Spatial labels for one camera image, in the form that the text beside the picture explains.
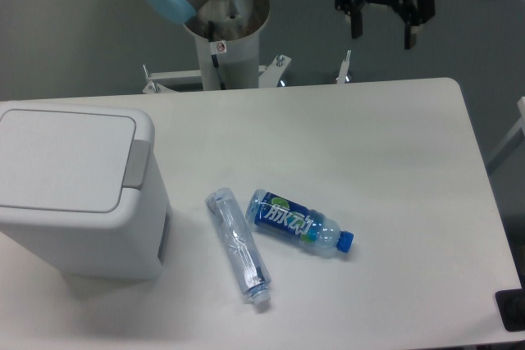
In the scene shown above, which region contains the white trash can lid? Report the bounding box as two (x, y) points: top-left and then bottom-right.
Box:
(1, 109), (135, 212)

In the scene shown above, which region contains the white frame at right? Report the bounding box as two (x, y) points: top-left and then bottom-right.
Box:
(485, 97), (524, 176)

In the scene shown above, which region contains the white trash can body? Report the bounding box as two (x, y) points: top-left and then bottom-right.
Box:
(1, 102), (171, 280)

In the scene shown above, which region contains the grey lid push button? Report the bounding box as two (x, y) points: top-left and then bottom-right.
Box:
(122, 139), (150, 189)

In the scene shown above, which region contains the clear crushed plastic bottle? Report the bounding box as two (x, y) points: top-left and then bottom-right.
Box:
(205, 188), (272, 307)

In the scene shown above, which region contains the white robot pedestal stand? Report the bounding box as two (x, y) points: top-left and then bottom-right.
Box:
(146, 0), (291, 91)

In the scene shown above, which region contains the black device at table edge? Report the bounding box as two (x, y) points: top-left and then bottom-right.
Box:
(495, 289), (524, 332)

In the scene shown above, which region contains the blue labelled drink bottle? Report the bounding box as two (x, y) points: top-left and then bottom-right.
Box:
(245, 189), (354, 256)

